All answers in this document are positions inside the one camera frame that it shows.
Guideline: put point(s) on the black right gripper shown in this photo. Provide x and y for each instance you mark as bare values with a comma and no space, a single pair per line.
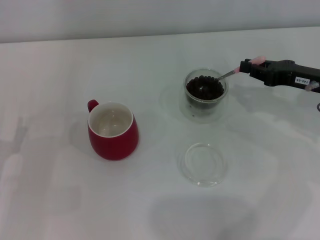
287,75

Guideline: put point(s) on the dark coffee beans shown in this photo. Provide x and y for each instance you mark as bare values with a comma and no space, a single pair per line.
203,90

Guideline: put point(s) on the red ceramic mug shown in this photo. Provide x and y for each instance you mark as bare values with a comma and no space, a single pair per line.
112,148

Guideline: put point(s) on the clear glass cup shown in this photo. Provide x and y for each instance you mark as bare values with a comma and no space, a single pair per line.
206,106

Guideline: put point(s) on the glass saucer with crumbs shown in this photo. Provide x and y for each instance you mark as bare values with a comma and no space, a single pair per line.
200,119

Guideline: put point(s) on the clear round glass dish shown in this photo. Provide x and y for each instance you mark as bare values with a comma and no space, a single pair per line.
203,179

